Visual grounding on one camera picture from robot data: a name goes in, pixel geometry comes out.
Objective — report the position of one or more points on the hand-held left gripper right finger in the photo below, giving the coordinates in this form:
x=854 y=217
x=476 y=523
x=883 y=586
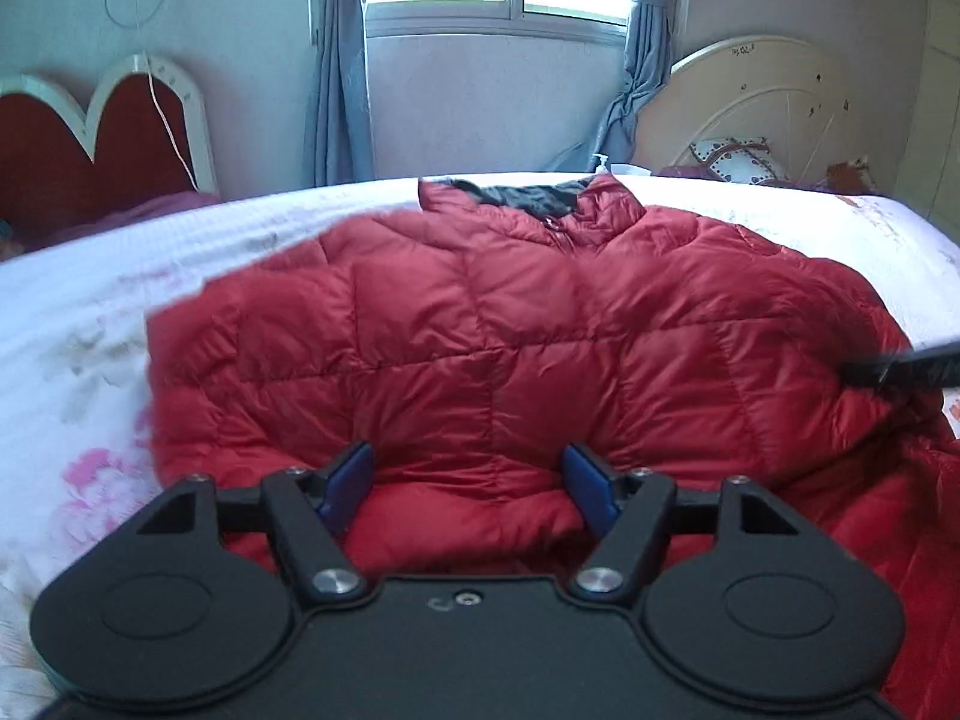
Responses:
x=589 y=491

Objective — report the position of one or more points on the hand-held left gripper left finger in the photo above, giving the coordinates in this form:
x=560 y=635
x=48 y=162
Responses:
x=349 y=486

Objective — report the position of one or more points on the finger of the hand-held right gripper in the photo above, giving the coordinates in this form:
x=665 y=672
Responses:
x=900 y=367

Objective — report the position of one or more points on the red down jacket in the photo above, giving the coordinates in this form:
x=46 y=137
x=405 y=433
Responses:
x=487 y=315

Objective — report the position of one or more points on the brown crumpled object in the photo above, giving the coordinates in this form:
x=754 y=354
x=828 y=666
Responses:
x=851 y=176

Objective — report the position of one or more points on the cream wardrobe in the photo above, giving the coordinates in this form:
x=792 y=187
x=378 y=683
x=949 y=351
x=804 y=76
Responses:
x=934 y=105

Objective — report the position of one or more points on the heart print cushion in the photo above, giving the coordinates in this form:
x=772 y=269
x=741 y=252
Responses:
x=731 y=161

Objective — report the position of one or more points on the cream round headboard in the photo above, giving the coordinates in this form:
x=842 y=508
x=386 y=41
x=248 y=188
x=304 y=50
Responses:
x=750 y=105

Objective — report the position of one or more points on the white pump bottle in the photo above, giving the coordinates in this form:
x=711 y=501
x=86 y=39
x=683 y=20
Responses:
x=601 y=163

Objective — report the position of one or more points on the bed with floral sheet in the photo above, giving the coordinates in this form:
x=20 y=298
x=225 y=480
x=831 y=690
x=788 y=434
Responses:
x=75 y=300

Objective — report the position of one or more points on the maroon blanket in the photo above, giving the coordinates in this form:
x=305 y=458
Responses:
x=157 y=208

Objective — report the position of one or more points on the grey blue curtain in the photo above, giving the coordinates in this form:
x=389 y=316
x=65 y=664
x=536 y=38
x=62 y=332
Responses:
x=337 y=90
x=645 y=52

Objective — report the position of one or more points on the red scalloped headboard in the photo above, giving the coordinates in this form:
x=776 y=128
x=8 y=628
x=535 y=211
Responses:
x=127 y=135

